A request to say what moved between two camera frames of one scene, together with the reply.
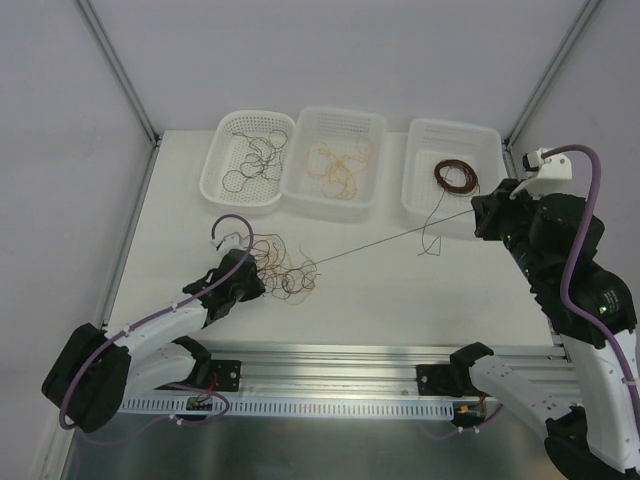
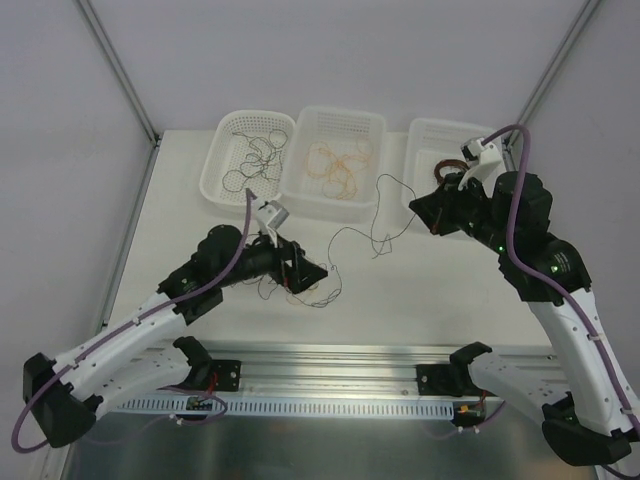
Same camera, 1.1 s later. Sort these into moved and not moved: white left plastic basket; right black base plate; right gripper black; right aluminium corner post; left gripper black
Moved: right gripper black; left gripper black
Not moved: right black base plate; right aluminium corner post; white left plastic basket
